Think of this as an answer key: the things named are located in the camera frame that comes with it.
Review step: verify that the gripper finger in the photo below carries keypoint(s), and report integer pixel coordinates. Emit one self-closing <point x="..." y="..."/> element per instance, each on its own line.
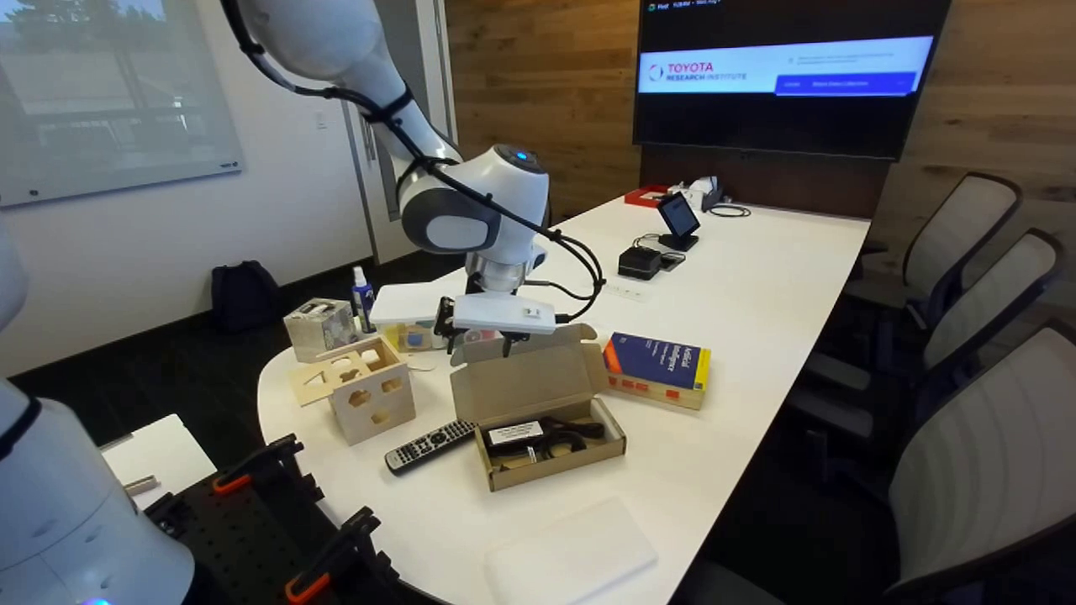
<point x="445" y="323"/>
<point x="514" y="339"/>

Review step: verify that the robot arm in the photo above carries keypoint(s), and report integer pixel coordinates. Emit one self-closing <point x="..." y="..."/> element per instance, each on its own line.
<point x="471" y="189"/>

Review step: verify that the small yellow and blue box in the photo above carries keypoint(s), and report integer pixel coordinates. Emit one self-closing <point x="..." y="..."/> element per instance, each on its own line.
<point x="414" y="338"/>

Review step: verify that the brown cardboard box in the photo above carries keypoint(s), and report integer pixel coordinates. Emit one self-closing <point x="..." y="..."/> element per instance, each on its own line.
<point x="530" y="386"/>

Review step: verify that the wooden shape sorter box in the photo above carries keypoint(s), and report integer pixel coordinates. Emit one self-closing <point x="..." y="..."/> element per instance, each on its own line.
<point x="374" y="399"/>

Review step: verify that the patterned cube tissue box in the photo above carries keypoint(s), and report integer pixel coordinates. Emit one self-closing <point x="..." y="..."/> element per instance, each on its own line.
<point x="319" y="329"/>

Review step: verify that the small black box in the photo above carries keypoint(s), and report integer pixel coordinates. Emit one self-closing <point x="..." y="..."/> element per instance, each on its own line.
<point x="639" y="262"/>

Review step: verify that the red box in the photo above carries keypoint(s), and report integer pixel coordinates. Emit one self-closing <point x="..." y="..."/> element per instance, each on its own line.
<point x="646" y="196"/>

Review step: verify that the white and blue spray bottle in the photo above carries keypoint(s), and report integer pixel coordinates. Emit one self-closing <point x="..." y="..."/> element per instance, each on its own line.
<point x="363" y="298"/>

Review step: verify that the white table socket plate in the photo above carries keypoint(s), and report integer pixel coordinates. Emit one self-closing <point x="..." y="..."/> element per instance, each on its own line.
<point x="626" y="291"/>

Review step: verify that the black remote control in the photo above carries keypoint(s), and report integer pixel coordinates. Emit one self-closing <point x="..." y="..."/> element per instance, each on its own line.
<point x="429" y="445"/>

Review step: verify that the wooden shape sorter lid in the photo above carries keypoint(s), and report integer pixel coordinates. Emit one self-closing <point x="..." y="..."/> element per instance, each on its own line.
<point x="324" y="378"/>

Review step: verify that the blue and yellow book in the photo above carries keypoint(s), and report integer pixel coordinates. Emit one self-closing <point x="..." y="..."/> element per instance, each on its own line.
<point x="656" y="360"/>

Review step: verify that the small flat black device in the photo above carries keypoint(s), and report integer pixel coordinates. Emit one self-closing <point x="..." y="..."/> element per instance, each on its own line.
<point x="672" y="260"/>

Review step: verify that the small tablet on stand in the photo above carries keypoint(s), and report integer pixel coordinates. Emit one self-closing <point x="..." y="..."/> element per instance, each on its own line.
<point x="677" y="217"/>

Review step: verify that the black backpack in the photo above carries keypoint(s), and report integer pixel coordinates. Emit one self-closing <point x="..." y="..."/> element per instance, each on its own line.
<point x="244" y="294"/>

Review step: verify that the white foam pad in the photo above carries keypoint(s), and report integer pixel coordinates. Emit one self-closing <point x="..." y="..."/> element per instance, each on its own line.
<point x="572" y="550"/>

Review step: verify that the black and orange clamp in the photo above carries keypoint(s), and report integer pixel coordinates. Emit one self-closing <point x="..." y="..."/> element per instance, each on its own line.
<point x="336" y="550"/>
<point x="261" y="469"/>

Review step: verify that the grey door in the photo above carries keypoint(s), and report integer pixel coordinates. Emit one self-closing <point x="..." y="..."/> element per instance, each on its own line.
<point x="412" y="50"/>

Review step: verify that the white side table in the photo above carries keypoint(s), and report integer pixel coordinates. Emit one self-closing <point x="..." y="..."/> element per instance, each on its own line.
<point x="164" y="454"/>

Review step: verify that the small grey block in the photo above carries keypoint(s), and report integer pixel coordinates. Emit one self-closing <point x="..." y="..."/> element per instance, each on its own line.
<point x="141" y="485"/>

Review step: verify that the glass whiteboard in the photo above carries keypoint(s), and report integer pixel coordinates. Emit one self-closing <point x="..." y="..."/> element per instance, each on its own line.
<point x="101" y="92"/>

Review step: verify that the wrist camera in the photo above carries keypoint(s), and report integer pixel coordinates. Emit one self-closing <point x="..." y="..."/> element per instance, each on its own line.
<point x="504" y="313"/>

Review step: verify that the large wall screen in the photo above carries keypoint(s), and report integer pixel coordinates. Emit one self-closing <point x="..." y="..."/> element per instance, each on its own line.
<point x="782" y="76"/>

